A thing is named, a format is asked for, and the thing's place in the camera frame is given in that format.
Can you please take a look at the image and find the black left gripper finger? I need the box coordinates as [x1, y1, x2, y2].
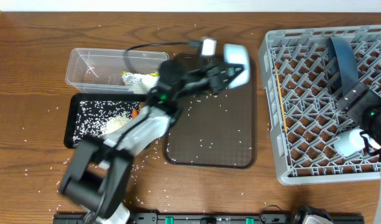
[226, 70, 245, 89]
[224, 63, 244, 70]

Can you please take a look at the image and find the light blue rice bowl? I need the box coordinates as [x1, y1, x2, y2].
[224, 44, 250, 89]

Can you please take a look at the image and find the dark blue plate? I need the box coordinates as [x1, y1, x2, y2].
[328, 37, 359, 96]

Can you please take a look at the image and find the wooden chopstick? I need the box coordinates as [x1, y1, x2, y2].
[274, 66, 288, 133]

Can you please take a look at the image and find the white tissue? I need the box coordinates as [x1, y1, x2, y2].
[129, 73, 159, 94]

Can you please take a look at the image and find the yellow foil snack wrapper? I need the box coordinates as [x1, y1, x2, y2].
[121, 71, 159, 86]

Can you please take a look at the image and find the orange carrot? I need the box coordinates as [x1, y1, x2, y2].
[132, 109, 139, 119]

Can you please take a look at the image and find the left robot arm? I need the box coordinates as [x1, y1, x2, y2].
[59, 58, 250, 223]

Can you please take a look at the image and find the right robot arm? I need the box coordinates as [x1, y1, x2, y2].
[337, 74, 381, 223]

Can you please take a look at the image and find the grey dishwasher rack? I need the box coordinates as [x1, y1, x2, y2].
[258, 25, 381, 185]

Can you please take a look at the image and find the brown serving tray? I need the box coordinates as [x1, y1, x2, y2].
[163, 60, 257, 169]

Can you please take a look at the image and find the clear plastic bin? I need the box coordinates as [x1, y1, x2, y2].
[65, 48, 169, 94]

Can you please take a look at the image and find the white rice pile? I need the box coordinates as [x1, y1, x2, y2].
[72, 101, 140, 145]

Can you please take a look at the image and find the black plastic tray bin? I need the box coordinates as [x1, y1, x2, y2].
[63, 93, 145, 148]

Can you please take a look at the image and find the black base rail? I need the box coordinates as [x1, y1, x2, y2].
[52, 205, 365, 224]

